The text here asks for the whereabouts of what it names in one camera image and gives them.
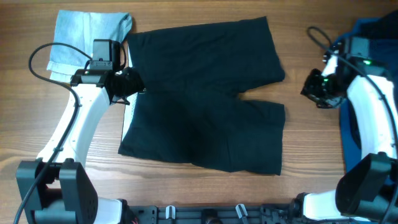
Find black shorts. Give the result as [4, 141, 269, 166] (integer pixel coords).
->
[118, 17, 285, 175]

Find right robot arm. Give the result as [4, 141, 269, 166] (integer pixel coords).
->
[301, 36, 397, 223]

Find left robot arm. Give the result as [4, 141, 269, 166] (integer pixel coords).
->
[14, 39, 144, 223]

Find folded light blue garment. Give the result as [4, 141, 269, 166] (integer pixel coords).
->
[47, 10, 132, 83]

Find blue garment pile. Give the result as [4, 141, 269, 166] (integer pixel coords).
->
[334, 17, 398, 224]

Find dark garment on pile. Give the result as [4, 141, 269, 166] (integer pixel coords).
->
[361, 11, 398, 39]

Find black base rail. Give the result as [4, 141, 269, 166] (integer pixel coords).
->
[121, 203, 348, 224]

